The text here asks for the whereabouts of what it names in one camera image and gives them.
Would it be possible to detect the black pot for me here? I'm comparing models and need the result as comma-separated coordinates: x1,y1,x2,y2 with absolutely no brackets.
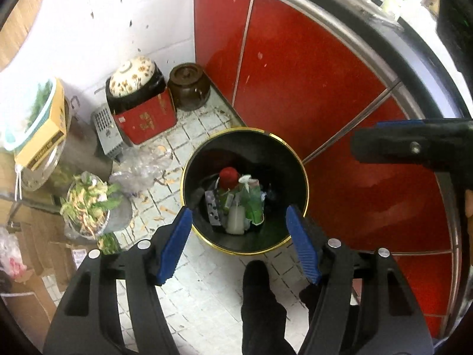
105,63,167,115

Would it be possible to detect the pink white plastic bag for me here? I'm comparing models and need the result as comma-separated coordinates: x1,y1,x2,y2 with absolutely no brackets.
0,225,28,280

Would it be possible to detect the large grey metal pot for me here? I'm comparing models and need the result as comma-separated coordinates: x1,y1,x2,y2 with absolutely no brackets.
20,96,113,193

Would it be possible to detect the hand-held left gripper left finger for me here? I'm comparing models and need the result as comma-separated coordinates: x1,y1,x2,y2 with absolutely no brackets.
42,207,195,355

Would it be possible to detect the yellow carton box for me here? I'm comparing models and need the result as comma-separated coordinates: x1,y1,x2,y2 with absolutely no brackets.
14,78,68,171

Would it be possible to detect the brown cardboard box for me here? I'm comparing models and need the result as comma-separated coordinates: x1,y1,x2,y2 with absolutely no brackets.
0,270,74,341
0,207,85,278

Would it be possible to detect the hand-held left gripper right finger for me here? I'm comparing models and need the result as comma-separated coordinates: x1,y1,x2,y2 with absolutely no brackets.
285,204,435,355

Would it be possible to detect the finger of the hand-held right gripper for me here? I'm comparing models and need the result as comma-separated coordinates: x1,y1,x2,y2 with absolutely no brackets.
350,118,473,171

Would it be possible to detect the grey vented appliance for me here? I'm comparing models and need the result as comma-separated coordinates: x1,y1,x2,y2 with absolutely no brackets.
90,105,124,161

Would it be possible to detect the white bottle with green cap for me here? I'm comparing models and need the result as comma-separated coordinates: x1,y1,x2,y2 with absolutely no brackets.
380,0,409,21

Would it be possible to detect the metal bucket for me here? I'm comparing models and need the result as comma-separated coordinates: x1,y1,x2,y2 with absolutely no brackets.
67,192,134,243

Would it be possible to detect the black bin with gold rim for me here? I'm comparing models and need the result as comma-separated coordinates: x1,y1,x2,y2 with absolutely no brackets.
180,127,310,255

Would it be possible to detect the brown ceramic jar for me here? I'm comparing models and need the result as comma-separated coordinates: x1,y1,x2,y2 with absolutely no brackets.
167,63,211,112

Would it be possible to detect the person's black shoe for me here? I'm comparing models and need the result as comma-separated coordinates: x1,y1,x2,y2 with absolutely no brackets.
240,260,296,355

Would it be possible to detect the red gift box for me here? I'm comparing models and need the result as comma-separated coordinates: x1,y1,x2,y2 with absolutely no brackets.
113,89,177,146

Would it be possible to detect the clear plastic bag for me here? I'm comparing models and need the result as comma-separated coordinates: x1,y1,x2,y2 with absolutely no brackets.
109,146,174,195

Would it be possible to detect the floral ceramic bowl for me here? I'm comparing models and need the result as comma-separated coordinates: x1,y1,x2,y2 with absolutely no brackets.
108,55,156,99

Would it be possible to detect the white basket with greens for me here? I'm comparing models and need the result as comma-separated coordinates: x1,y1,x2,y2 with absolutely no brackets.
0,78,58,152

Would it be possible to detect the red cabinet door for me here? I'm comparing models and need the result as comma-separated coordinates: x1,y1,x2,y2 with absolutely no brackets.
234,0,400,159
303,96,455,252
194,0,255,93

